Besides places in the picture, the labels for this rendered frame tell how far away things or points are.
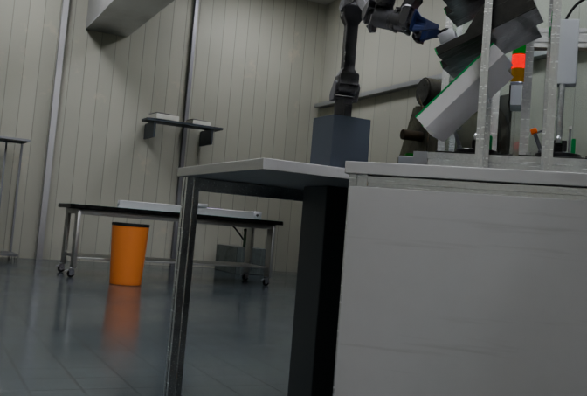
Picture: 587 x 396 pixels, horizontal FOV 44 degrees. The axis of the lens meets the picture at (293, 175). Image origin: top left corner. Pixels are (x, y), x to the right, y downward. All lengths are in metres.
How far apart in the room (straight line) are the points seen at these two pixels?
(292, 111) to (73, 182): 3.58
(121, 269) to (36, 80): 4.00
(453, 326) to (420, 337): 0.08
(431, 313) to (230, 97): 9.77
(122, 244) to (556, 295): 6.01
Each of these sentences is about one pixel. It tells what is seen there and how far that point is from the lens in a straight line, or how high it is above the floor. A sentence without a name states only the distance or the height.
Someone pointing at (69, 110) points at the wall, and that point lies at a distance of 10.66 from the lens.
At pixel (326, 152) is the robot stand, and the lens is 2.36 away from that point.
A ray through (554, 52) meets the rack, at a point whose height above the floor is 1.18.
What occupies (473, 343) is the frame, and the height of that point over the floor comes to 0.46.
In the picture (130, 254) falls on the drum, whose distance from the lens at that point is 7.39.
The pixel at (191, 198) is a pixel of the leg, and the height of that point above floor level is 0.76.
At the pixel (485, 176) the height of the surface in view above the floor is 0.84.
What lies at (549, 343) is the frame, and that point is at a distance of 1.74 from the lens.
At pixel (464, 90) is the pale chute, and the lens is 2.02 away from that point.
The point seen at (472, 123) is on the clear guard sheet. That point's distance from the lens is 3.85.
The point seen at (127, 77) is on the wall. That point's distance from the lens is 10.89.
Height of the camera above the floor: 0.69
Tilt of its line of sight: 4 degrees up
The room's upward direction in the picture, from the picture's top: 5 degrees clockwise
